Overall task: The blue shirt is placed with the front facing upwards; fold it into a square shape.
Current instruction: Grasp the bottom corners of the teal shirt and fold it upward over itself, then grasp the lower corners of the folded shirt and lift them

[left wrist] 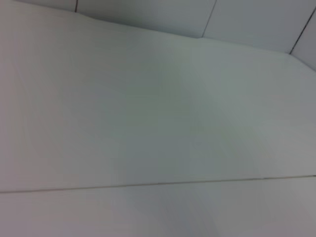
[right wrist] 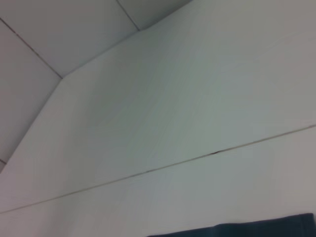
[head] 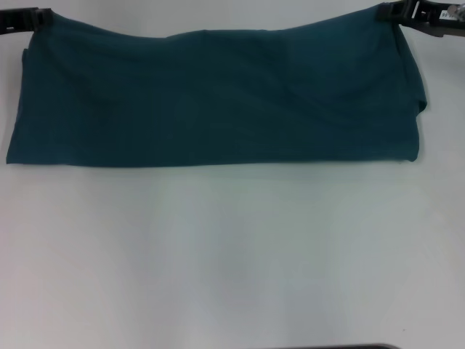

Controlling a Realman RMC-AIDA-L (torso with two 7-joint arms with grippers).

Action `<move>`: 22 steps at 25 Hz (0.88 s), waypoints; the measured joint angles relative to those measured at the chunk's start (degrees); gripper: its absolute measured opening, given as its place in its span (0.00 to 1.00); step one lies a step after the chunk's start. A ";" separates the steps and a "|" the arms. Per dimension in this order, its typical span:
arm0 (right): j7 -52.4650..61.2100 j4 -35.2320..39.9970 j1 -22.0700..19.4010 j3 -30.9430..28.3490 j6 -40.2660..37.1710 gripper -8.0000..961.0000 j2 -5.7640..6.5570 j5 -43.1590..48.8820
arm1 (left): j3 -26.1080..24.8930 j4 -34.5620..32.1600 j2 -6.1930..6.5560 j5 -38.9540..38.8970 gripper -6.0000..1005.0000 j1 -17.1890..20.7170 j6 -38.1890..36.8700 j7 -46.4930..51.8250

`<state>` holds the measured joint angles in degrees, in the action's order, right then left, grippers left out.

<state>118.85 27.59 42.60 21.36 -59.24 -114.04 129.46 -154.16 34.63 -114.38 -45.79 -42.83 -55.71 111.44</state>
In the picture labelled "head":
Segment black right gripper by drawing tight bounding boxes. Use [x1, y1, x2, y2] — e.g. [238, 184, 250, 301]
[375, 0, 465, 38]

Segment teal t-shirt with beige print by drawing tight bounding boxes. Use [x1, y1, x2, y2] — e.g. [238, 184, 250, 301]
[5, 3, 430, 169]

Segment dark robot torso part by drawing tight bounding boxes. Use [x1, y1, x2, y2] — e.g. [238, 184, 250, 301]
[323, 343, 400, 349]

